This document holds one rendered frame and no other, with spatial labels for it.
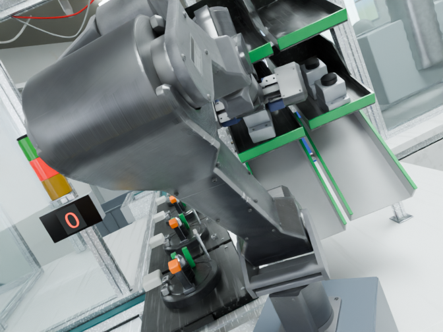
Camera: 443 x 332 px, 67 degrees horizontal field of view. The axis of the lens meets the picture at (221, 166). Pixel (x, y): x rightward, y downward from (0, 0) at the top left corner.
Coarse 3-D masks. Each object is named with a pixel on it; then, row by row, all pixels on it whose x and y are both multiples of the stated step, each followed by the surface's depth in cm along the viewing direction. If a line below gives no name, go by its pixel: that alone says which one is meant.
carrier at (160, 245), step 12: (180, 216) 101; (180, 228) 97; (192, 228) 101; (204, 228) 97; (216, 228) 99; (156, 240) 105; (168, 240) 96; (180, 240) 94; (192, 240) 92; (204, 240) 94; (216, 240) 90; (228, 240) 88; (156, 252) 101; (168, 252) 94; (180, 252) 92; (192, 252) 90; (156, 264) 93
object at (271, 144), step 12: (264, 72) 79; (288, 108) 68; (276, 120) 70; (288, 120) 68; (240, 132) 72; (276, 132) 67; (288, 132) 62; (300, 132) 62; (240, 144) 68; (252, 144) 67; (264, 144) 62; (276, 144) 63; (240, 156) 63; (252, 156) 63
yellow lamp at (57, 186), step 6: (60, 174) 76; (48, 180) 75; (54, 180) 75; (60, 180) 76; (66, 180) 78; (48, 186) 75; (54, 186) 75; (60, 186) 76; (66, 186) 77; (48, 192) 76; (54, 192) 75; (60, 192) 76; (66, 192) 76; (54, 198) 76
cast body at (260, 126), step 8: (264, 104) 59; (264, 112) 58; (248, 120) 60; (256, 120) 60; (264, 120) 60; (248, 128) 61; (256, 128) 60; (264, 128) 60; (272, 128) 60; (256, 136) 61; (264, 136) 61; (272, 136) 61
